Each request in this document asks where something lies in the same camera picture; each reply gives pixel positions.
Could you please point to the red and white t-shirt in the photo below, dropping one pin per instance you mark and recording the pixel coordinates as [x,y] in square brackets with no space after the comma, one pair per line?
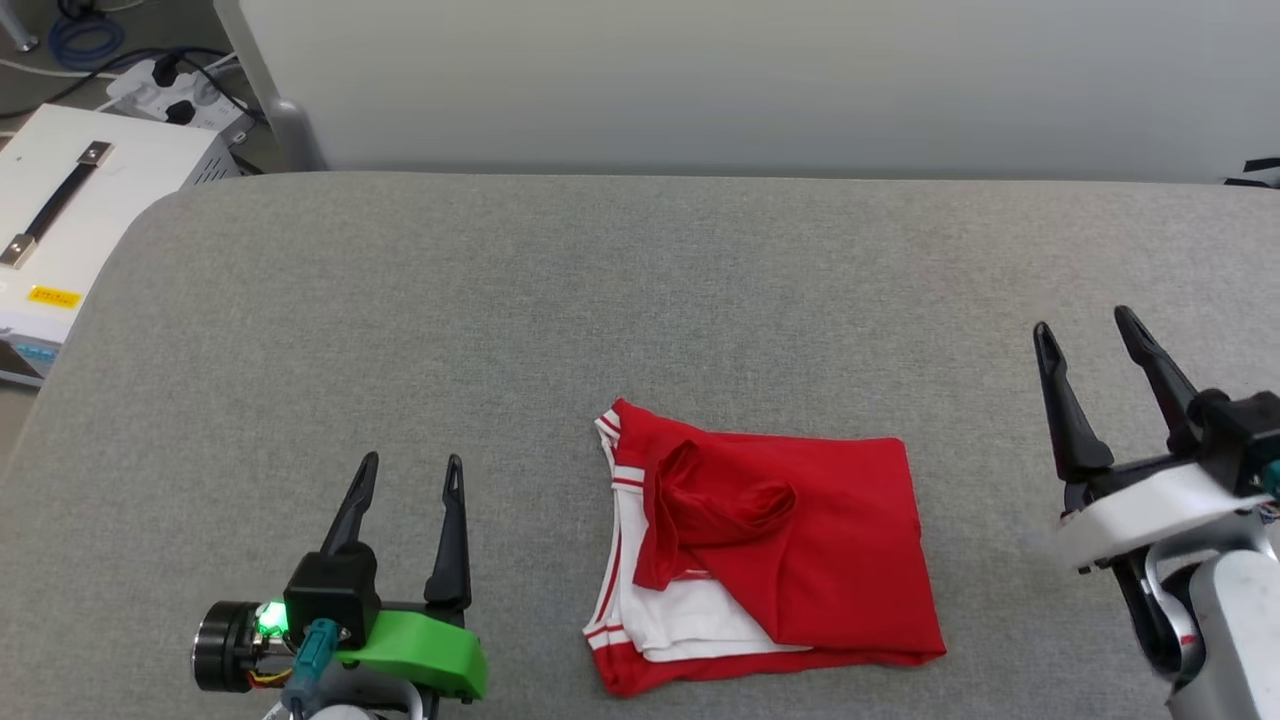
[820,540]

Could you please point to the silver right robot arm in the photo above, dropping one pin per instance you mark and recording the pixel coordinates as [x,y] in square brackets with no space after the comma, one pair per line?
[1240,620]

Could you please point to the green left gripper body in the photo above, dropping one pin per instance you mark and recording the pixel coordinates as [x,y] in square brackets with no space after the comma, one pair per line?
[430,650]

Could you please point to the white partition panel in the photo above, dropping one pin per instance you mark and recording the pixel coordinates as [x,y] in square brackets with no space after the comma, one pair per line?
[750,80]

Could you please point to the grey fabric sofa cushion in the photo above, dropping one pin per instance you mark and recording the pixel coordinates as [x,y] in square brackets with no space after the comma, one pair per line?
[600,300]

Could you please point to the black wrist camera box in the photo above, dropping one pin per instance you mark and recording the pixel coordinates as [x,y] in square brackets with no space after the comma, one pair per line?
[335,590]
[1240,430]

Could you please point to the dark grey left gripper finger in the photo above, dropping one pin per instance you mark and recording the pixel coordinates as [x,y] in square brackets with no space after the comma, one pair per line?
[452,560]
[355,510]

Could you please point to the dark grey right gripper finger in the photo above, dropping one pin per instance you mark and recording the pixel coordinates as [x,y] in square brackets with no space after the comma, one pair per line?
[1075,430]
[1160,385]

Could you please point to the white power strip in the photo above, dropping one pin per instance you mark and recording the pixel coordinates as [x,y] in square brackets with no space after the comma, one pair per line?
[200,95]

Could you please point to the grey metal leg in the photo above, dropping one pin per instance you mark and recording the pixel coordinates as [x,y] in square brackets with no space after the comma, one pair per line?
[18,25]

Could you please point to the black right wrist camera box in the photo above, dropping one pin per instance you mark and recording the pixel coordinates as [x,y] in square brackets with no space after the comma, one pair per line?
[1240,430]

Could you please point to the yellow warning label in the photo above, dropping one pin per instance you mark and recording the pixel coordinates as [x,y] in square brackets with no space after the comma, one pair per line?
[54,296]

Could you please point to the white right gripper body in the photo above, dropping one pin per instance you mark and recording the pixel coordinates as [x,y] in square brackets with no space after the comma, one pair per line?
[1150,510]

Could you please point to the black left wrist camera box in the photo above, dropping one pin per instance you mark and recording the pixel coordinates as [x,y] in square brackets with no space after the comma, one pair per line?
[335,590]

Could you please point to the white equipment box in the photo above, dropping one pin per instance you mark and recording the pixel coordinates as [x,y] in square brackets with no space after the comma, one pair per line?
[130,170]

